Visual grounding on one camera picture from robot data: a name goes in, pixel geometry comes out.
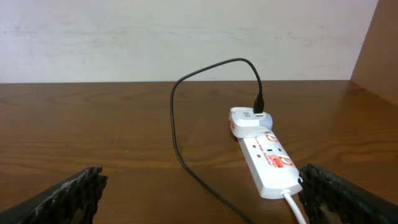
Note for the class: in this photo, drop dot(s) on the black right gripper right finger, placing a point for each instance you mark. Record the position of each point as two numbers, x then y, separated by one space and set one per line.
328 198

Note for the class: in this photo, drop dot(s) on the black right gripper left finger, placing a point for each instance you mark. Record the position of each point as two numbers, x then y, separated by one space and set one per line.
73 200

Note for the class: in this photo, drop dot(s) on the white power strip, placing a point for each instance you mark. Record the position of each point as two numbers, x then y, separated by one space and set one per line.
272 169

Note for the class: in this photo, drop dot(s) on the white USB wall charger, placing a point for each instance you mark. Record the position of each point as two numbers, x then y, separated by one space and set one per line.
244 123

